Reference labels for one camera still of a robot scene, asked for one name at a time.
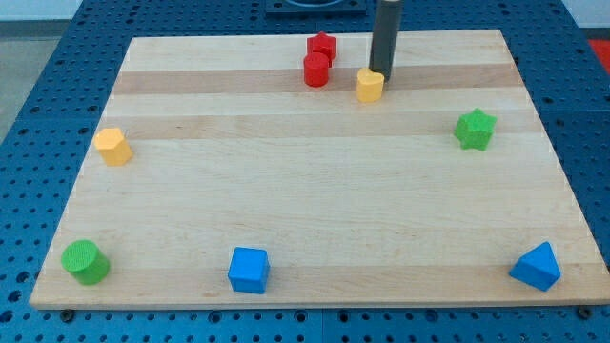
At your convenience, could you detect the yellow heart block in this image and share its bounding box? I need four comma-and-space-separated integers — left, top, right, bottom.
356, 68, 385, 103

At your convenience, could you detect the light wooden board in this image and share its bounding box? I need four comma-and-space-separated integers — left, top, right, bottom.
30, 30, 609, 310

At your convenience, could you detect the red cylinder block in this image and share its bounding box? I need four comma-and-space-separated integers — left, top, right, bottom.
303, 52, 329, 88

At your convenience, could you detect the blue cube block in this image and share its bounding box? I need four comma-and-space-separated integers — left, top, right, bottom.
228, 247, 270, 294

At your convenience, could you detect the red star block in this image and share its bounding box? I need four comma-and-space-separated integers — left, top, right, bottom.
306, 31, 337, 68

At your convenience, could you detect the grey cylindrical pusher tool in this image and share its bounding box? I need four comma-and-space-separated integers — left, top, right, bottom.
369, 0, 404, 82

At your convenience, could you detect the green star block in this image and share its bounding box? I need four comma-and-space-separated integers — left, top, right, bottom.
454, 108, 498, 151

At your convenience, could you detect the yellow hexagon block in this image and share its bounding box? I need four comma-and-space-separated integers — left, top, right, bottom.
93, 128, 133, 167

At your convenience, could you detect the green cylinder block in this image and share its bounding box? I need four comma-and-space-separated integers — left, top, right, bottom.
61, 239, 111, 286

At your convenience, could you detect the blue triangular prism block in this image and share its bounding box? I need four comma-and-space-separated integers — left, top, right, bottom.
509, 241, 561, 292

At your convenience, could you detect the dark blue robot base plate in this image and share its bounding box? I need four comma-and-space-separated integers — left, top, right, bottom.
264, 0, 367, 16

